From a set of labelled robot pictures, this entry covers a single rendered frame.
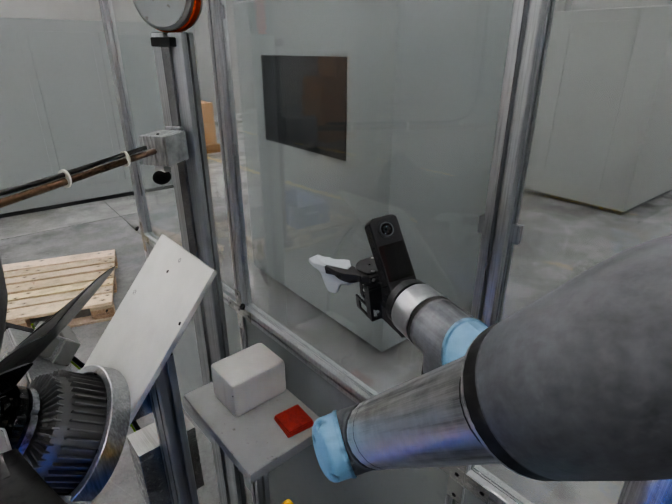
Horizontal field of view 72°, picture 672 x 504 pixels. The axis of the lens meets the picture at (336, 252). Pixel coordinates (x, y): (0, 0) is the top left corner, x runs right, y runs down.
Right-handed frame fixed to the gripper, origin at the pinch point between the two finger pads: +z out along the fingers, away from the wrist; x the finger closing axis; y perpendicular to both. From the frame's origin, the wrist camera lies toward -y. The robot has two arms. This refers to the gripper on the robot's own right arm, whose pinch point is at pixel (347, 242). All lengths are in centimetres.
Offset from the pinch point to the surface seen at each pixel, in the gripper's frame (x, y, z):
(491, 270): 17.1, 4.0, -16.6
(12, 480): -59, 19, -3
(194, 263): -24.5, 6.9, 25.1
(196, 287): -25.7, 9.6, 19.6
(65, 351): -57, 26, 41
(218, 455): -34, 98, 61
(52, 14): -108, -117, 1235
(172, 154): -21, -11, 50
